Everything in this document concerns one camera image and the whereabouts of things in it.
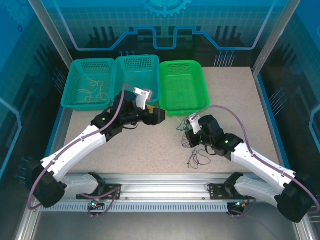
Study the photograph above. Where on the aluminium frame post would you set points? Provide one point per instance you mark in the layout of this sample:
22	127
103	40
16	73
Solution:
50	30
275	37

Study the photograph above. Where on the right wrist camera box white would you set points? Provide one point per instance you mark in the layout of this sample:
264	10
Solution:
195	122

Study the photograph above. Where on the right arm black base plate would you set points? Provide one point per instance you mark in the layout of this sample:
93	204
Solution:
217	191

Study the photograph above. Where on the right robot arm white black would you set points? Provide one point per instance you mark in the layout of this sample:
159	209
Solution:
262	162

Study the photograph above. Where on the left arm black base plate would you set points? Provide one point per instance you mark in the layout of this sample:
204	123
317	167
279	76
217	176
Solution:
112	191

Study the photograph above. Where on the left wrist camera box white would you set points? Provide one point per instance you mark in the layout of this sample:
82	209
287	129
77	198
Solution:
142	98

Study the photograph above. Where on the teal plastic basket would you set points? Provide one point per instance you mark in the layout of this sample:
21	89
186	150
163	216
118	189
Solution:
140	75
87	72

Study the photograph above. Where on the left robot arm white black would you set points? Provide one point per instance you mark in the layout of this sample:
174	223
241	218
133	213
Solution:
75	147

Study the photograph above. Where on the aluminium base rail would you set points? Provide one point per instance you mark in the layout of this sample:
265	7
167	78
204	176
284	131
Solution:
162	186

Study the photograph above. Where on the green plastic basket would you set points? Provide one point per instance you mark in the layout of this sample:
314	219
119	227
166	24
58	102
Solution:
183	90

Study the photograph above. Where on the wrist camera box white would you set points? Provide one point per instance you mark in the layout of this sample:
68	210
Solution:
142	98
195	122

